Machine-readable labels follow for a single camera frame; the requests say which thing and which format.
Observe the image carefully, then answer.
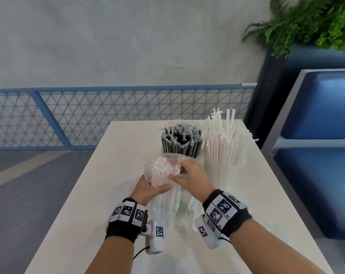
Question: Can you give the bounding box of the blue bench back cushion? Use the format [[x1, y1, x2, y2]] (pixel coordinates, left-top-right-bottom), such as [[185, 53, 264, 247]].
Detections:
[[280, 70, 345, 140]]

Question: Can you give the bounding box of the person's left hand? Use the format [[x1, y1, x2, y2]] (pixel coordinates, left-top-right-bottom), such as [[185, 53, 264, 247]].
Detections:
[[129, 175, 172, 206]]

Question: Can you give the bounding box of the person's right hand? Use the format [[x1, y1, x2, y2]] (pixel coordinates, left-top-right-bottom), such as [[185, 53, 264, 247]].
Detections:
[[169, 159, 216, 204]]

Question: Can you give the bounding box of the bunch of black straws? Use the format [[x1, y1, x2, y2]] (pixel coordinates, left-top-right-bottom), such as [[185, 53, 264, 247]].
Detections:
[[160, 120, 204, 159]]

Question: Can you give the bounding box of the green fern plant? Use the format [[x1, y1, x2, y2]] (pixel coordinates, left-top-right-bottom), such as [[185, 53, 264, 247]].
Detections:
[[241, 0, 345, 59]]

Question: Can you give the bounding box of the black left camera cable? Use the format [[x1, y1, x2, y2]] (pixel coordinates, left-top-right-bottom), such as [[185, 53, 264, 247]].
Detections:
[[133, 246, 151, 260]]

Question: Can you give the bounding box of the clear bag of black straws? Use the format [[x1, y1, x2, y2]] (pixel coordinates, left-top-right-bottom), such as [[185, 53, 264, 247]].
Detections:
[[175, 219, 276, 267]]

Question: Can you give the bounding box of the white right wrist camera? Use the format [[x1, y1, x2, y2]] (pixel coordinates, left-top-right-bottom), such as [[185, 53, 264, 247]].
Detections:
[[194, 214, 231, 249]]

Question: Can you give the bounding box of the person's right forearm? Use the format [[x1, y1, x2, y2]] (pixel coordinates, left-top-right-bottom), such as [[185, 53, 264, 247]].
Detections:
[[228, 219, 330, 274]]

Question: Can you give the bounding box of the black right wristband with markers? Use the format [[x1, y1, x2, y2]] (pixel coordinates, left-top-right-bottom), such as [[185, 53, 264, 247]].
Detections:
[[202, 189, 253, 237]]

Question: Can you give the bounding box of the bunch of white straws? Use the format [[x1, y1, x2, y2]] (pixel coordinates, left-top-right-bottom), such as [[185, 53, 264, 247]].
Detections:
[[204, 107, 260, 168]]

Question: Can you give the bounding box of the black wristband with markers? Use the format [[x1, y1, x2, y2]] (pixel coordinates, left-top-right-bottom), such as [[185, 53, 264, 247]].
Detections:
[[105, 198, 149, 244], [202, 189, 253, 237]]

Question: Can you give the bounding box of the person's left forearm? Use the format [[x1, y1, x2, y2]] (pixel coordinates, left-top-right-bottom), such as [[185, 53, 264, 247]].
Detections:
[[85, 236, 134, 274]]

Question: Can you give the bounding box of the black left wristband with markers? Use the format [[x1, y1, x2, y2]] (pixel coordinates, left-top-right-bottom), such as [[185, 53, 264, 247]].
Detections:
[[105, 198, 149, 244]]

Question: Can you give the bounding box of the clear bag of white straws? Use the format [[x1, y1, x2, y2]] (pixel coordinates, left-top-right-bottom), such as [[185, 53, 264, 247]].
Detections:
[[143, 153, 203, 232]]

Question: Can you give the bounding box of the dark planter box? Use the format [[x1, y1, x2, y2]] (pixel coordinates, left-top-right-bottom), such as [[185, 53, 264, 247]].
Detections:
[[244, 44, 345, 141]]

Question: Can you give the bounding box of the blue mesh fence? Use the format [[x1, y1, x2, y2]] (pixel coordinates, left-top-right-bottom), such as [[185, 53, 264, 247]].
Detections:
[[0, 84, 257, 150]]

